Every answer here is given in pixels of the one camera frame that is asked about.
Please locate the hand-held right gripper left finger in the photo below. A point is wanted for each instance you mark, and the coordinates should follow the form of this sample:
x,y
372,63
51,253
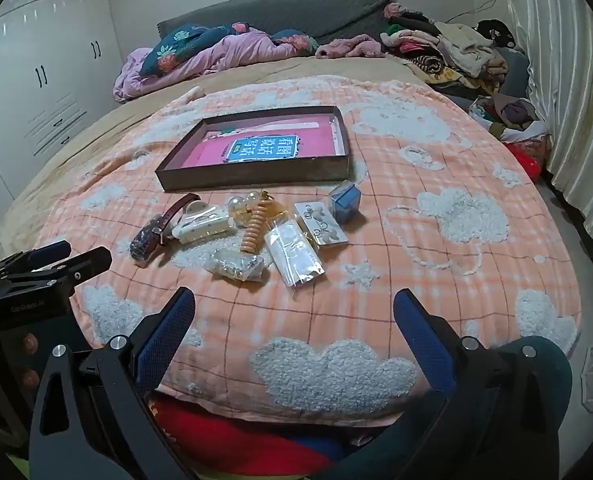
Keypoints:
x,y
169,340

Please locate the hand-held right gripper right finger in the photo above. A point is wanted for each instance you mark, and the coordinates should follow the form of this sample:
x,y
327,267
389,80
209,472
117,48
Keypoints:
x,y
424,340

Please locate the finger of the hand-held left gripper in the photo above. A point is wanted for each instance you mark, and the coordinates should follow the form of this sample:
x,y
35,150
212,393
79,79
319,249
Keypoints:
x,y
51,251
89,262

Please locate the earring card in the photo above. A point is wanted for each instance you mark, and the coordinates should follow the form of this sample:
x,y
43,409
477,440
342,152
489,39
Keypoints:
x,y
321,225

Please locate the small blue box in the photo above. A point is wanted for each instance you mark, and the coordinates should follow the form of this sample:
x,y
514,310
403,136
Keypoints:
x,y
345,205

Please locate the shallow brown cardboard box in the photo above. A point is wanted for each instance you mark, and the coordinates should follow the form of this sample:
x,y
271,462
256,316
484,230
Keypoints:
x,y
251,175

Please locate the person's left hand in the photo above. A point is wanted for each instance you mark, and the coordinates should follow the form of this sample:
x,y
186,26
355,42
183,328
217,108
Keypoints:
x,y
29,345

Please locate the orange plaid cloud blanket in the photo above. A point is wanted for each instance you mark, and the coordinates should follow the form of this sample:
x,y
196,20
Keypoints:
x,y
326,310

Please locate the red cloth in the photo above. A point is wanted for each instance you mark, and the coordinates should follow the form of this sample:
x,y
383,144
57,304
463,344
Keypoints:
x,y
226,435

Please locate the white wardrobe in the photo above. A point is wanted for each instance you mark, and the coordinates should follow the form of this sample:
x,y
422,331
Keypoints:
x,y
41,60

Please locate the red bag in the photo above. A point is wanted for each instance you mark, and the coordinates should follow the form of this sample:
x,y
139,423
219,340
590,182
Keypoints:
x,y
526,157

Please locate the bag of clothes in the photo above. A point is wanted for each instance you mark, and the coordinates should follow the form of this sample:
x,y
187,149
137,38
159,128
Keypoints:
x,y
511,115

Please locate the pink floral quilt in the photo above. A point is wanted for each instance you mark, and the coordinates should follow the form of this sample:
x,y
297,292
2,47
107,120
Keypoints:
x,y
216,52

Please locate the grey cushion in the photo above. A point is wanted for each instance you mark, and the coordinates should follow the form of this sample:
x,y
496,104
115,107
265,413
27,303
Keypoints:
x,y
515,72

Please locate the pile of clothes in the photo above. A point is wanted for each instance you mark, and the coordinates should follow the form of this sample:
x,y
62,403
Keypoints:
x,y
446,55

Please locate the striped cream curtain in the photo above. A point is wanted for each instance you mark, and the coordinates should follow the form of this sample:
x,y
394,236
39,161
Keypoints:
x,y
566,85

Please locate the pink fluffy garment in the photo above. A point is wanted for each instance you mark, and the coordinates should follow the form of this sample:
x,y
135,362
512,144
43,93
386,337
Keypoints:
x,y
346,46

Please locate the black garment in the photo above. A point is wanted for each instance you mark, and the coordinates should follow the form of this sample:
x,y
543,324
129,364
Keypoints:
x,y
496,32

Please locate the grey headboard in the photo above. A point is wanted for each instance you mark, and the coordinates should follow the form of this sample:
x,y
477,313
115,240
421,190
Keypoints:
x,y
301,12

